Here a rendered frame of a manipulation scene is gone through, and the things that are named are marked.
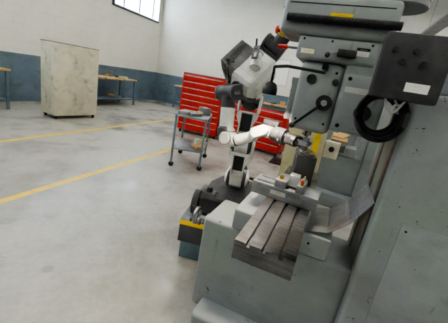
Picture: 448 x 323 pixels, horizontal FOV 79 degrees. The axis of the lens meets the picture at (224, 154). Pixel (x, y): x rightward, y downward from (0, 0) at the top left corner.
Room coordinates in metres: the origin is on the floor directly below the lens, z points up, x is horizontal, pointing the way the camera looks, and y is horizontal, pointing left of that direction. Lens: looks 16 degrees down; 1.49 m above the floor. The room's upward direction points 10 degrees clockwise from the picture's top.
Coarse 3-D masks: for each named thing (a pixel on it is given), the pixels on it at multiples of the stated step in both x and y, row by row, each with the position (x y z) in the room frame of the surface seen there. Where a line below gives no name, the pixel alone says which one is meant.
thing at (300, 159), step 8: (296, 152) 1.83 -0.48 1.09; (304, 152) 1.73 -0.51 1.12; (312, 152) 1.81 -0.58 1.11; (296, 160) 1.70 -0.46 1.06; (304, 160) 1.68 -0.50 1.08; (312, 160) 1.67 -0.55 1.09; (296, 168) 1.68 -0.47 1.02; (304, 168) 1.68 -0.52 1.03; (312, 168) 1.67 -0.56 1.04; (304, 176) 1.67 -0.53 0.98; (312, 176) 1.67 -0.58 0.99
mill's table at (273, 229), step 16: (272, 208) 1.24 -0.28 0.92; (288, 208) 1.27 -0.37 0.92; (256, 224) 1.05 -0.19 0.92; (272, 224) 1.08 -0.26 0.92; (288, 224) 1.10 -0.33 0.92; (304, 224) 1.13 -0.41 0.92; (240, 240) 0.91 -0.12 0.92; (256, 240) 0.93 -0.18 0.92; (272, 240) 0.95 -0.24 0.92; (288, 240) 0.99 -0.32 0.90; (240, 256) 0.90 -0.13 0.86; (256, 256) 0.88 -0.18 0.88; (272, 256) 0.86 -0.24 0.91; (288, 256) 0.86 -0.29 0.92; (272, 272) 0.86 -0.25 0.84; (288, 272) 0.84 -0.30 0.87
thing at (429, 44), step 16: (400, 32) 0.99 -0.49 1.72; (384, 48) 1.00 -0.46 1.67; (400, 48) 0.98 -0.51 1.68; (416, 48) 0.96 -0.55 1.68; (432, 48) 0.95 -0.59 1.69; (384, 64) 0.99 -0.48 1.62; (400, 64) 0.97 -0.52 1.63; (416, 64) 0.96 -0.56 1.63; (432, 64) 0.94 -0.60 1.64; (384, 80) 0.98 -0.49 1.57; (400, 80) 0.97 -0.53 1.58; (416, 80) 0.95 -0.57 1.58; (432, 80) 0.94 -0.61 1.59; (384, 96) 0.98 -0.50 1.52; (400, 96) 0.96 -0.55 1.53; (416, 96) 0.95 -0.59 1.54; (432, 96) 0.93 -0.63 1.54
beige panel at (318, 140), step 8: (296, 128) 3.11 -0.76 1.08; (312, 136) 3.05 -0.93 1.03; (320, 136) 3.01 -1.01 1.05; (312, 144) 3.04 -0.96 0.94; (320, 144) 3.01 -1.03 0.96; (288, 152) 3.12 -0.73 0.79; (320, 152) 3.00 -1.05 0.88; (288, 160) 3.11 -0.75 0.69; (320, 160) 3.00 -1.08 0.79; (280, 168) 3.14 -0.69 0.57
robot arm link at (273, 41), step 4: (272, 36) 1.88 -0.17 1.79; (276, 36) 1.86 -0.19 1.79; (268, 40) 1.87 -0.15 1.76; (272, 40) 1.87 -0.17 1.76; (276, 40) 1.85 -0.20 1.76; (280, 40) 1.84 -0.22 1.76; (284, 40) 1.83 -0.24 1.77; (288, 40) 1.84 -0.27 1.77; (264, 44) 1.88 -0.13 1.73; (268, 44) 1.87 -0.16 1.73; (272, 44) 1.86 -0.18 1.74; (276, 44) 1.85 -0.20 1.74; (268, 48) 1.88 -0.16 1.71; (272, 48) 1.87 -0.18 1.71; (276, 48) 1.86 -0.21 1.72; (280, 48) 1.85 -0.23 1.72; (272, 52) 1.88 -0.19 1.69; (276, 52) 1.86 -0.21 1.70
